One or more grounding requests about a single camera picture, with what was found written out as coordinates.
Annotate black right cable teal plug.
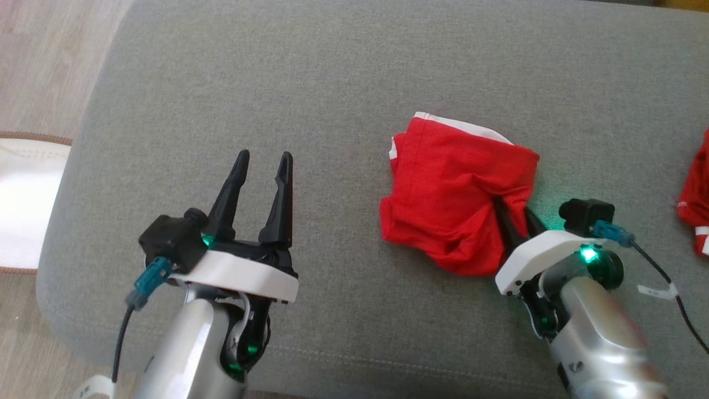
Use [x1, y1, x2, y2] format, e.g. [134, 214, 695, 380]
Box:
[591, 219, 709, 355]

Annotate red white-striped shorts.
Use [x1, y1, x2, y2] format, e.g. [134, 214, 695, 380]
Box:
[379, 111, 541, 277]

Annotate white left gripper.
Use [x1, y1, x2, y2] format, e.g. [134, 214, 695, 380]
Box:
[169, 150, 300, 304]

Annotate black left cable teal plug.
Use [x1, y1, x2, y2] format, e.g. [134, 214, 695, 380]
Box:
[111, 256, 174, 384]

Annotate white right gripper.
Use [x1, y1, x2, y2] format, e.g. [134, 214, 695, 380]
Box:
[492, 197, 596, 296]

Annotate white cable tag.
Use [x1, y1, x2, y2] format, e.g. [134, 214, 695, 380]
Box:
[72, 375, 117, 399]
[636, 282, 680, 301]

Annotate red white jersey shirt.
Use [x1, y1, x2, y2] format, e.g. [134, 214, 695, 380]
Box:
[676, 127, 709, 257]

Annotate black cable teal plug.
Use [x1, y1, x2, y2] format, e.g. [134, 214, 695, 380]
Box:
[591, 219, 709, 355]
[111, 256, 174, 384]

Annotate white rug brown edge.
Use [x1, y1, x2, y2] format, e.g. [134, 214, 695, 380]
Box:
[0, 131, 73, 275]

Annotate grey fabric sofa seat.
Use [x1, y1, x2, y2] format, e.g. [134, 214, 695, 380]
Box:
[35, 0, 709, 399]

